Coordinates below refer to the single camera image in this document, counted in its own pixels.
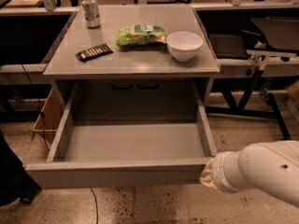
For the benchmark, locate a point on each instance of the green white soda can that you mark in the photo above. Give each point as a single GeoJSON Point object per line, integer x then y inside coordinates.
{"type": "Point", "coordinates": [91, 13]}

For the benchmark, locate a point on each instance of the white bowl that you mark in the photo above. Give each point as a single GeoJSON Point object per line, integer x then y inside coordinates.
{"type": "Point", "coordinates": [184, 46]}

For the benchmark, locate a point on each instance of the grey lab bench rail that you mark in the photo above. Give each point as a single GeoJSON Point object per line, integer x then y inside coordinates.
{"type": "Point", "coordinates": [23, 11]}

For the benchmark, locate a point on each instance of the grey top drawer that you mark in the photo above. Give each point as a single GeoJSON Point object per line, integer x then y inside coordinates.
{"type": "Point", "coordinates": [111, 136]}

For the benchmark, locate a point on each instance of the cardboard box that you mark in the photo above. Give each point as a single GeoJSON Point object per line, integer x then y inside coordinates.
{"type": "Point", "coordinates": [48, 120]}

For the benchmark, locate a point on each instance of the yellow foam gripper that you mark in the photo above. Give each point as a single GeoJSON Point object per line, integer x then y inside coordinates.
{"type": "Point", "coordinates": [219, 171]}

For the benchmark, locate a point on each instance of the grey drawer cabinet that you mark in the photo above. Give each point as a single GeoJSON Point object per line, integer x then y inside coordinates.
{"type": "Point", "coordinates": [132, 63]}

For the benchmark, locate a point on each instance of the green chip bag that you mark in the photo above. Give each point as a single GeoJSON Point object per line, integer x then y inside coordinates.
{"type": "Point", "coordinates": [141, 34]}

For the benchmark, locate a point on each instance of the dark brown snack bar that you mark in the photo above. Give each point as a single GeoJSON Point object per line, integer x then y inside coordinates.
{"type": "Point", "coordinates": [94, 52]}

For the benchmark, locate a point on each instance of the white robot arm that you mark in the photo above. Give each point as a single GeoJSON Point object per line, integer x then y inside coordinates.
{"type": "Point", "coordinates": [270, 167]}

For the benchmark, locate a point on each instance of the black shoe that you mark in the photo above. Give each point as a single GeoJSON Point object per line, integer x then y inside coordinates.
{"type": "Point", "coordinates": [15, 183]}

